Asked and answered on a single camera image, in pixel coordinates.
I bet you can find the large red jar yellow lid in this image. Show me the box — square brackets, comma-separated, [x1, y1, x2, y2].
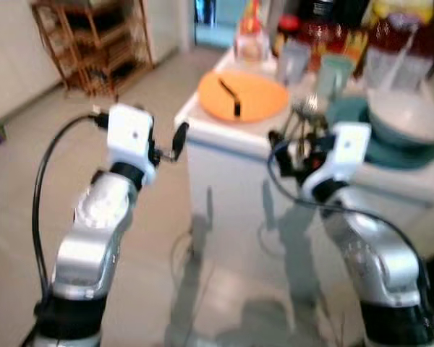
[360, 0, 434, 93]

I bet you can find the small red jar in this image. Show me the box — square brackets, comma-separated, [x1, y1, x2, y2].
[300, 14, 366, 73]

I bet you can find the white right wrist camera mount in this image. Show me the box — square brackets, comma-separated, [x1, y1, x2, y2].
[302, 121, 373, 194]

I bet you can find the pale green cup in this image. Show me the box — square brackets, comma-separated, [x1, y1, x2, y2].
[315, 53, 355, 100]

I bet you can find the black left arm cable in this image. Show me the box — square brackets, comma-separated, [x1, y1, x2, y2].
[31, 108, 111, 304]

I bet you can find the white cabinet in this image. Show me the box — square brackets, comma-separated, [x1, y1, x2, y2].
[174, 49, 434, 250]

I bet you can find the orange plastic plate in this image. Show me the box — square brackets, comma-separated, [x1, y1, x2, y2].
[197, 69, 291, 124]

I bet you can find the clear bottle with orange cap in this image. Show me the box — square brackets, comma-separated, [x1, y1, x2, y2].
[234, 0, 272, 67]

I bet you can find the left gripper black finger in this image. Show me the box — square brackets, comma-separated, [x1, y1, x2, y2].
[171, 121, 191, 162]

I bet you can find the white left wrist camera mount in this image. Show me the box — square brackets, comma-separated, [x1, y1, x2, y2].
[106, 104, 158, 173]

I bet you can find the teal plate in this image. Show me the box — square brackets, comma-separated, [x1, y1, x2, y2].
[324, 96, 434, 171]

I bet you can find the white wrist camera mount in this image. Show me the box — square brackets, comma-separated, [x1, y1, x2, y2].
[106, 104, 158, 173]
[302, 121, 373, 194]

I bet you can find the metal wire utensil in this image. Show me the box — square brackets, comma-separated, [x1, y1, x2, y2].
[284, 98, 328, 156]

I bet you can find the white bowl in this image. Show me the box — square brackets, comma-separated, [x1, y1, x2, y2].
[365, 87, 434, 147]

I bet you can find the brown wooden rack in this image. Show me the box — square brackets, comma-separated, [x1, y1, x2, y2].
[29, 0, 157, 100]

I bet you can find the grey cup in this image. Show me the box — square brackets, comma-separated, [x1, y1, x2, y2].
[277, 38, 313, 86]

